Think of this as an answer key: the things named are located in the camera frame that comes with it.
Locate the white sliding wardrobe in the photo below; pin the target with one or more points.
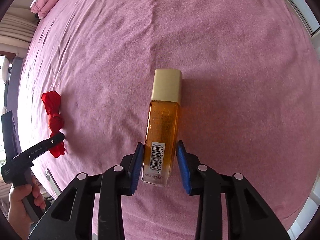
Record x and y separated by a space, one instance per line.
306 15

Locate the white smartphone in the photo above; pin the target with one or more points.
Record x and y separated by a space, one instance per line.
52 182

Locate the beige curtain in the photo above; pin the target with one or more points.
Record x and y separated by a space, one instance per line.
16 34

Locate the orange liquid bottle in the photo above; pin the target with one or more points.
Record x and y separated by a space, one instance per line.
162 128

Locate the person's left hand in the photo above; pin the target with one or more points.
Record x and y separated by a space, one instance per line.
17 215

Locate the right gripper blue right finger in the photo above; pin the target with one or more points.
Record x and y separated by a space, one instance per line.
182 159

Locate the pink bed sheet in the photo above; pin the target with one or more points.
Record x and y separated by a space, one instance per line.
236 80

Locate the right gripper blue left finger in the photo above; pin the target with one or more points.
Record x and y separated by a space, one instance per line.
135 167

